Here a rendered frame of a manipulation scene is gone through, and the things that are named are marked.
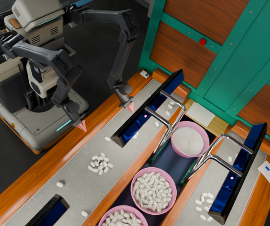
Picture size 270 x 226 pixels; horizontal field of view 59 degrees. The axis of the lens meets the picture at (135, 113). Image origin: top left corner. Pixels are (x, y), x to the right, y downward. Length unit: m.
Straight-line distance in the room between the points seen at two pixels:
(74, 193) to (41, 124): 0.90
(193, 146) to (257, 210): 0.52
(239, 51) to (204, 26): 0.24
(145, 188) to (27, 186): 0.65
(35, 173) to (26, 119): 0.84
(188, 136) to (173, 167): 0.23
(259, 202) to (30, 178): 1.32
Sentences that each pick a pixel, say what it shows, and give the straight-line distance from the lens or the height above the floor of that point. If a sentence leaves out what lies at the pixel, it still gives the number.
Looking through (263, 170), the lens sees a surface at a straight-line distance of 1.80.
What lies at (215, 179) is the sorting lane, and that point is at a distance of 1.63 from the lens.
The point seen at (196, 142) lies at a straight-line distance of 1.70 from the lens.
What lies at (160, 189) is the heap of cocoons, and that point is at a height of 0.74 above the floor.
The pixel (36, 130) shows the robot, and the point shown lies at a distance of 2.14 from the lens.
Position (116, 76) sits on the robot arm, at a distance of 1.43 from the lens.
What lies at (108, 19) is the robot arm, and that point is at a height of 1.36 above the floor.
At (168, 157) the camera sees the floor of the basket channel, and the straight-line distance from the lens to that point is 1.64.
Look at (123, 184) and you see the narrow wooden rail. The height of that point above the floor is 0.76.
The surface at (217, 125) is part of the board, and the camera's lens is 1.78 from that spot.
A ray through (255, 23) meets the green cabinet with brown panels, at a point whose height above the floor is 1.47.
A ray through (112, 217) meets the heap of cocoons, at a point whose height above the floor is 0.74.
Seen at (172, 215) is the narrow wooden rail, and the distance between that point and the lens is 1.44.
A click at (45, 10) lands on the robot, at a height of 1.33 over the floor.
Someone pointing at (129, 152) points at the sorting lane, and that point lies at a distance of 1.52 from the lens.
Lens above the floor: 2.11
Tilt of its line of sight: 55 degrees down
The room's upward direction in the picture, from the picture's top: 17 degrees clockwise
